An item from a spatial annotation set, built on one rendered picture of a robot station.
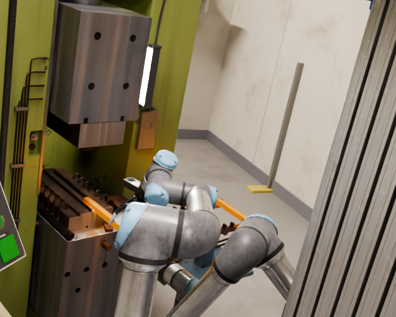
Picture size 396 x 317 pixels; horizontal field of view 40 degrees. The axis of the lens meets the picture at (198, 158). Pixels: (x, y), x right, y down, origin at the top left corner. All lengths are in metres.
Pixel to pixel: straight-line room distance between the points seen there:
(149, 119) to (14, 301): 0.94
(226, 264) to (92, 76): 0.84
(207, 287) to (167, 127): 1.03
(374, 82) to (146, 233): 0.60
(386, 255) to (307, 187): 4.14
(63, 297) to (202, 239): 1.11
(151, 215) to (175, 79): 1.23
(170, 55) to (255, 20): 3.64
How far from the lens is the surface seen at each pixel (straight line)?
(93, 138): 2.07
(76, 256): 2.20
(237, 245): 1.56
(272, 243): 1.65
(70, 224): 2.18
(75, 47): 1.93
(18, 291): 2.43
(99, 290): 2.37
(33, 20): 1.99
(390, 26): 0.96
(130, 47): 2.04
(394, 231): 0.93
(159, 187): 1.63
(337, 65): 4.83
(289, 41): 5.40
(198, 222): 1.27
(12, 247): 1.90
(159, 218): 1.25
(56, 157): 2.61
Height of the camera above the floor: 1.99
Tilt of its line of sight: 20 degrees down
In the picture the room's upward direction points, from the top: 11 degrees clockwise
